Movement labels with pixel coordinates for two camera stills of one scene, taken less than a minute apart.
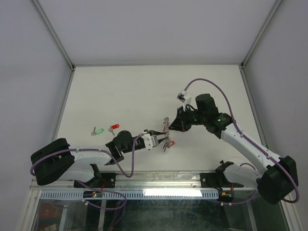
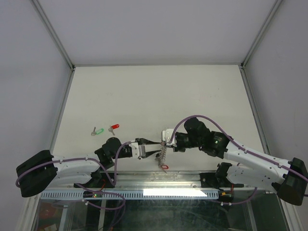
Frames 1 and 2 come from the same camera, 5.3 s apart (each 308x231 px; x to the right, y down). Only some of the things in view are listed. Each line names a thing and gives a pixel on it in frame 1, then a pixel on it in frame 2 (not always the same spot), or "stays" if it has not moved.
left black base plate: (107, 180) stays
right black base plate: (212, 180) stays
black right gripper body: (189, 118) to (183, 142)
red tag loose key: (113, 127) stays
